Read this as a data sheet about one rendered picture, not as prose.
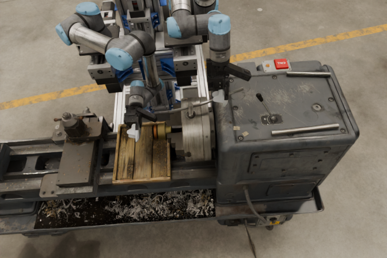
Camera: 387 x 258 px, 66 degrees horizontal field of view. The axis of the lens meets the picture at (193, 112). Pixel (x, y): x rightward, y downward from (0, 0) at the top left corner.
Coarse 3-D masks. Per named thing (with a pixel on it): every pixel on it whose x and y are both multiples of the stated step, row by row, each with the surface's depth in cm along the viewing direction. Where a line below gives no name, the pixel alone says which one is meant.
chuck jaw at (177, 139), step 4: (176, 132) 145; (180, 132) 145; (168, 136) 144; (172, 136) 143; (176, 136) 143; (180, 136) 143; (168, 140) 144; (172, 140) 142; (176, 140) 142; (180, 140) 142; (172, 144) 142; (176, 144) 140; (180, 144) 140; (176, 148) 138; (180, 148) 138; (176, 152) 139; (180, 152) 139; (188, 152) 137; (188, 156) 139
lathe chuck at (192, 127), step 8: (184, 104) 139; (184, 112) 135; (200, 112) 135; (184, 120) 134; (192, 120) 133; (200, 120) 133; (184, 128) 133; (192, 128) 133; (200, 128) 133; (184, 136) 133; (192, 136) 133; (200, 136) 133; (184, 144) 134; (192, 144) 134; (200, 144) 134; (184, 152) 136; (192, 152) 136; (200, 152) 136; (192, 160) 142; (200, 160) 144
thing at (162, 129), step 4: (156, 124) 148; (160, 124) 146; (164, 124) 145; (152, 128) 145; (156, 128) 146; (160, 128) 145; (164, 128) 144; (168, 128) 146; (152, 132) 145; (156, 132) 145; (160, 132) 144; (164, 132) 144; (168, 132) 146; (156, 136) 146; (160, 136) 145; (164, 136) 145
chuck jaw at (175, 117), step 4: (184, 100) 144; (176, 104) 143; (180, 104) 143; (176, 108) 143; (176, 112) 144; (180, 112) 144; (172, 116) 145; (176, 116) 145; (180, 116) 145; (168, 120) 145; (172, 120) 145; (176, 120) 145; (180, 120) 145; (168, 124) 146; (172, 124) 146; (176, 124) 146; (180, 124) 146
